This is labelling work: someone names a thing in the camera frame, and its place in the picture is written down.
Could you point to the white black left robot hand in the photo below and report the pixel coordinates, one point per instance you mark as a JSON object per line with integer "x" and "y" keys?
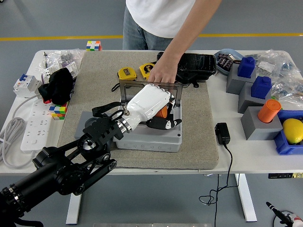
{"x": 149, "y": 101}

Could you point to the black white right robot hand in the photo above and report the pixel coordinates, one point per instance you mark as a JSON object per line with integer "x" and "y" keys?
{"x": 275, "y": 211}

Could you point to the person's left hand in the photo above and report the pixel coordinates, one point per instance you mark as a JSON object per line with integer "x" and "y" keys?
{"x": 164, "y": 72}

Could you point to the orange cylinder battery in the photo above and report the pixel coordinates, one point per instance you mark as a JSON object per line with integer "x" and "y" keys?
{"x": 268, "y": 111}
{"x": 162, "y": 113}

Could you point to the smoky transparent box lid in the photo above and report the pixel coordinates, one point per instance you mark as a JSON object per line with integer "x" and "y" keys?
{"x": 132, "y": 83}

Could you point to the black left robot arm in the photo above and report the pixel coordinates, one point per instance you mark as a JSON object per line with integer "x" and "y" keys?
{"x": 59, "y": 170}

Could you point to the person's left forearm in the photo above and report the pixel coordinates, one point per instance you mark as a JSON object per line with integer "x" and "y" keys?
{"x": 189, "y": 33}

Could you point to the grey electrical junction box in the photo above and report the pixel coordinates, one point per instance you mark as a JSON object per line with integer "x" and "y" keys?
{"x": 146, "y": 144}

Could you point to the white table leg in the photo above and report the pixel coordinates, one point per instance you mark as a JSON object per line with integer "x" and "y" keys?
{"x": 74, "y": 208}
{"x": 246, "y": 198}

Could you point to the black plastic tray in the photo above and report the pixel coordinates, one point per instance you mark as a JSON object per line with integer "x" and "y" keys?
{"x": 198, "y": 66}

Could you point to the black table control panel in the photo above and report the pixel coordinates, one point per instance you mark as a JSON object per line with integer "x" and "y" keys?
{"x": 284, "y": 175}

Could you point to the person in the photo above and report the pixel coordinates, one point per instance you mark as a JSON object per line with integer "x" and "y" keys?
{"x": 161, "y": 16}

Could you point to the grey-brown mat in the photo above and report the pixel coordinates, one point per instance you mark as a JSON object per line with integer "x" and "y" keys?
{"x": 142, "y": 160}

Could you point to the dark component packs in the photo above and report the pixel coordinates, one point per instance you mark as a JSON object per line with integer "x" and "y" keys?
{"x": 225, "y": 62}

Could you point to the light blue tray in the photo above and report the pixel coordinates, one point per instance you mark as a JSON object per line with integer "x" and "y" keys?
{"x": 226, "y": 50}

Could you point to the blue plastic bin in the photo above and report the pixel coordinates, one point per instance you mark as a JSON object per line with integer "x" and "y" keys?
{"x": 284, "y": 146}

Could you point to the grey block holder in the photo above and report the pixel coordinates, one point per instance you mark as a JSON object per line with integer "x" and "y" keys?
{"x": 245, "y": 101}
{"x": 255, "y": 127}
{"x": 234, "y": 84}

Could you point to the Rubik's cube with white cross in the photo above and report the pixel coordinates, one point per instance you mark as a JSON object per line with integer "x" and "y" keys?
{"x": 94, "y": 45}

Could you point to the grey block with round hole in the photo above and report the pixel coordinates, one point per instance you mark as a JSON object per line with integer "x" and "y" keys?
{"x": 79, "y": 132}

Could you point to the blue bottle-shaped block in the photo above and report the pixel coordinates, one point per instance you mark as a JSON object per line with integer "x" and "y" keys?
{"x": 246, "y": 67}
{"x": 260, "y": 87}

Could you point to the yellow lemon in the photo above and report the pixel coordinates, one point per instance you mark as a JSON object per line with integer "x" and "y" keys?
{"x": 293, "y": 131}

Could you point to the small white terminal block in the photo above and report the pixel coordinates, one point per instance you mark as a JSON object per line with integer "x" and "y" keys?
{"x": 72, "y": 67}

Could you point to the black cloth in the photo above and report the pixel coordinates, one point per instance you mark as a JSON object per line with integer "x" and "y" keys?
{"x": 59, "y": 85}

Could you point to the scrambled Rubik's cube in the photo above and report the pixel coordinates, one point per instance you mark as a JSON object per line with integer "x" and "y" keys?
{"x": 58, "y": 111}

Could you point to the clear plastic parts bags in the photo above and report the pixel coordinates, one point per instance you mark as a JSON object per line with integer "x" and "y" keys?
{"x": 59, "y": 56}
{"x": 284, "y": 71}

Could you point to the metal screwdriver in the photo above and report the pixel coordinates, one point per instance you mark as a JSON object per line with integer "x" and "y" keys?
{"x": 44, "y": 56}

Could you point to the white power strip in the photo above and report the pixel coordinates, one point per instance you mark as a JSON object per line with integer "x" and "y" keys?
{"x": 35, "y": 127}

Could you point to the white circuit breaker blue lever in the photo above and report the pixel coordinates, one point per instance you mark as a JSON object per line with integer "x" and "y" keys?
{"x": 26, "y": 84}

